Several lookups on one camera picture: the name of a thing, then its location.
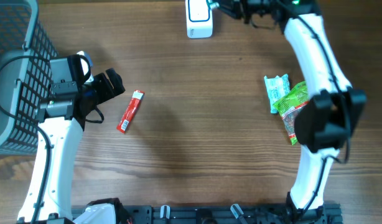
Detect red snack packet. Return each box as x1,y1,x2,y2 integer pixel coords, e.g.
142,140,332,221
116,90,145,133

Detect pale green wipes packet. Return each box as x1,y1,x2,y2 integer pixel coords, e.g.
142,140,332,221
264,74,290,114

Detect green snack bag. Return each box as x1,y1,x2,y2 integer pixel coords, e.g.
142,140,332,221
274,81,309,145

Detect dark green small box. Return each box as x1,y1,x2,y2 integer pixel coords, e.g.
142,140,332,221
206,0,220,10

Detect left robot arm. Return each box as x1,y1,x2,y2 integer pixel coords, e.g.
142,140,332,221
17,51,125,223

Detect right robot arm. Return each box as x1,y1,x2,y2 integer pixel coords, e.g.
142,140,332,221
207,0,367,223

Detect white barcode scanner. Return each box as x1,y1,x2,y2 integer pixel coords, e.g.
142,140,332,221
185,0,213,39

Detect grey plastic mesh basket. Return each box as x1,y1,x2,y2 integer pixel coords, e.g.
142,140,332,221
0,1,58,155

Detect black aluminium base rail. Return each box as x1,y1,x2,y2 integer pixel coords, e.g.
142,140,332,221
71,203,343,224

